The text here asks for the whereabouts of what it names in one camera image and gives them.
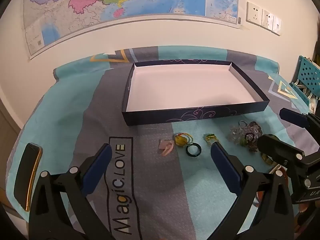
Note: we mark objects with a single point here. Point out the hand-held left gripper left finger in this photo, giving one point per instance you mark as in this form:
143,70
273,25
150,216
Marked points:
100,165

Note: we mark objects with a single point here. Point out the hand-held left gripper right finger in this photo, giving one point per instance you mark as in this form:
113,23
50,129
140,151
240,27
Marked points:
225,165

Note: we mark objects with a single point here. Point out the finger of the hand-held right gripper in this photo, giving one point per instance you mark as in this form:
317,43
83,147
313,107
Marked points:
277,147
292,117

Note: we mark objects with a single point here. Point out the tortoiseshell bangle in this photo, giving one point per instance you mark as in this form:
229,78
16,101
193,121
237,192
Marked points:
266,159

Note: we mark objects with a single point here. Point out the dark blue cardboard box tray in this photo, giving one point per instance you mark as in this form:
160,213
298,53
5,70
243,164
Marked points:
187,87

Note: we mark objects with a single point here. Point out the blue perforated plastic basket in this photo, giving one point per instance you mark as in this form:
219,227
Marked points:
310,73

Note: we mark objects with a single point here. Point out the teal grey printed blanket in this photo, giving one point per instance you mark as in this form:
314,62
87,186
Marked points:
155,180

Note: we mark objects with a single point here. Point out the black smartphone gold edge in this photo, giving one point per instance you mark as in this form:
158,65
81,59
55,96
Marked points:
27,175

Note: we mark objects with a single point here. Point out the clear tape strip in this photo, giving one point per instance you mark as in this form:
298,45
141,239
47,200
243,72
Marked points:
243,27

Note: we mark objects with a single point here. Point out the white wall socket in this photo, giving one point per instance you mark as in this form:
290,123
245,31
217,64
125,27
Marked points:
276,26
253,13
267,18

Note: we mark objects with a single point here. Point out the colourful wall map poster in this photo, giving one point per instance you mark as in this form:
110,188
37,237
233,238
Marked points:
112,0

